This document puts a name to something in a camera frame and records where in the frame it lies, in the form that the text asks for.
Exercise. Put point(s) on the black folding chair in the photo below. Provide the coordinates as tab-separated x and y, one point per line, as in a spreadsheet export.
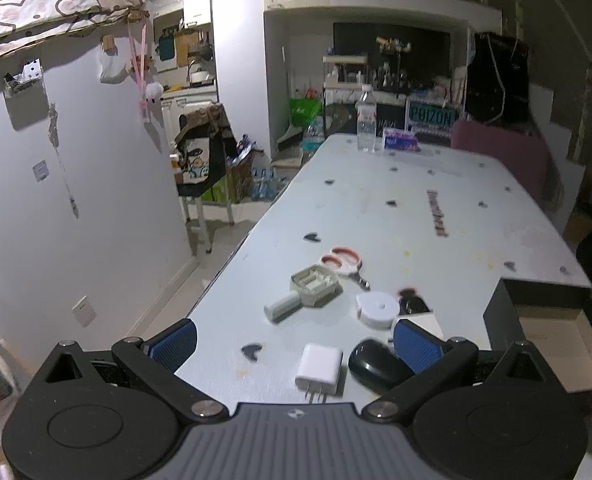
205	143

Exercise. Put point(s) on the white USB wall charger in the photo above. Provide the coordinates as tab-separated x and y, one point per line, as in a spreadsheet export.
318	372

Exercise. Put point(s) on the green shopping bag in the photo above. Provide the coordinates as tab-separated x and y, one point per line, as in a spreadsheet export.
303	112

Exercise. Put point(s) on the black oval case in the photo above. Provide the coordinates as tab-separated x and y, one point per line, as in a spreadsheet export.
376	367

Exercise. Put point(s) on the beige handheld gadget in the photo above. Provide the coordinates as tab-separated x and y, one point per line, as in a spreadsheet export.
309	288

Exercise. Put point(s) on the POIZON sign box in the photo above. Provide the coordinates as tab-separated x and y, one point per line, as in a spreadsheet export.
430	116

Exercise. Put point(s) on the black storage box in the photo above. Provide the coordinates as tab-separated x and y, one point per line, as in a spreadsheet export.
556	318

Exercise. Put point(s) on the white metal shelf rack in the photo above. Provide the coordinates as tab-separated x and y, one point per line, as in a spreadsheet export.
343	76

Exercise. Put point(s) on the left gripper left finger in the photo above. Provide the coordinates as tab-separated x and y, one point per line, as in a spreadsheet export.
153	362

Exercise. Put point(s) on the clear water bottle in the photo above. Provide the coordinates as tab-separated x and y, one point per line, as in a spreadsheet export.
366	119

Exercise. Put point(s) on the white round puck charger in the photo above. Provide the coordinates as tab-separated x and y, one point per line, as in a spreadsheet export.
376	310

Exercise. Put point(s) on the black hanging garment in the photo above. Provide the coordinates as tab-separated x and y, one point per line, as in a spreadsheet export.
497	92

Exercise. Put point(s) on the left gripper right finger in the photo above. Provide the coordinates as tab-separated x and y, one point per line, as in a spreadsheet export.
437	367

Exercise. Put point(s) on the white wall outlet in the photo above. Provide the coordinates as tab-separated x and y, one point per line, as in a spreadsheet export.
83	312

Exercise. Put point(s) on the white box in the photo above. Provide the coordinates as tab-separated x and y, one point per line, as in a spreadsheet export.
427	321

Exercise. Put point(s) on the red handled scissors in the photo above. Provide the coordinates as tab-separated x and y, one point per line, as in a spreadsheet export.
347	263

